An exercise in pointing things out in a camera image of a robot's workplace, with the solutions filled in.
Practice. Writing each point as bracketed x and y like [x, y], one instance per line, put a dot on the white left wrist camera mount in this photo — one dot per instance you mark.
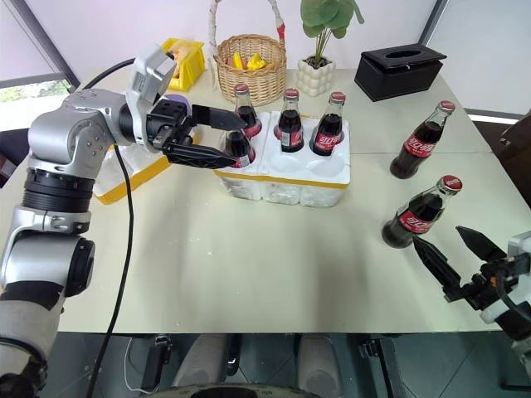
[146, 70]

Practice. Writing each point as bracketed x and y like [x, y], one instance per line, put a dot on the white bubble plant pot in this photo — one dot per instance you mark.
[316, 81]

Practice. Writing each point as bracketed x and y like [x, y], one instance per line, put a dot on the white foam crate yellow tape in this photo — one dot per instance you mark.
[290, 182]

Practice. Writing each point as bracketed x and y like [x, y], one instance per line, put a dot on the purple round object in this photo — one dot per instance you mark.
[176, 100]

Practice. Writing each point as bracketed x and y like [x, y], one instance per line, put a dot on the grey rounded shape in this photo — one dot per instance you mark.
[201, 360]
[319, 360]

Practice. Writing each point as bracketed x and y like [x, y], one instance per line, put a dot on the beige items in bin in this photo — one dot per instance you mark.
[180, 54]

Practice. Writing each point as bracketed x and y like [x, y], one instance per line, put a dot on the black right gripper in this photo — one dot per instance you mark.
[489, 282]

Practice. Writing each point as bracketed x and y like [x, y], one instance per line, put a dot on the green leafy plant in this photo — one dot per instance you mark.
[325, 16]

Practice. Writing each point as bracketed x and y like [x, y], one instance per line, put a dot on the black tissue box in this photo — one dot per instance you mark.
[394, 79]

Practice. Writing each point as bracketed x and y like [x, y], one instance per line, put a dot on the dark brown chair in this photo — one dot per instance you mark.
[518, 141]

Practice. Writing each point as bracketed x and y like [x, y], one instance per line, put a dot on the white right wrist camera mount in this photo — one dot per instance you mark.
[521, 246]

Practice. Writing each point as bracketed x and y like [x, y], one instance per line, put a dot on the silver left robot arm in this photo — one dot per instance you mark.
[62, 137]

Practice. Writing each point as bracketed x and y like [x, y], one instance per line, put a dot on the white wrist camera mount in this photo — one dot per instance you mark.
[146, 70]
[521, 246]

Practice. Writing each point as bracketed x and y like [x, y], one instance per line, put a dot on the white foam box yellow tape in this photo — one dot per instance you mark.
[120, 182]

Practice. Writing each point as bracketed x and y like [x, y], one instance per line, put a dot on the yellow toy in basket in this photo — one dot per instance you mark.
[254, 62]

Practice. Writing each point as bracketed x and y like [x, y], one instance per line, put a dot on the glass cola bottle red cap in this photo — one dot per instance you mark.
[415, 217]
[327, 137]
[242, 99]
[238, 145]
[290, 124]
[419, 145]

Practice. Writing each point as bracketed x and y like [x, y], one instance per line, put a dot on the yellow plastic bin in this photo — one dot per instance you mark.
[188, 72]

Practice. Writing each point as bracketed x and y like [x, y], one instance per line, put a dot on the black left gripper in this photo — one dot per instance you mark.
[168, 120]

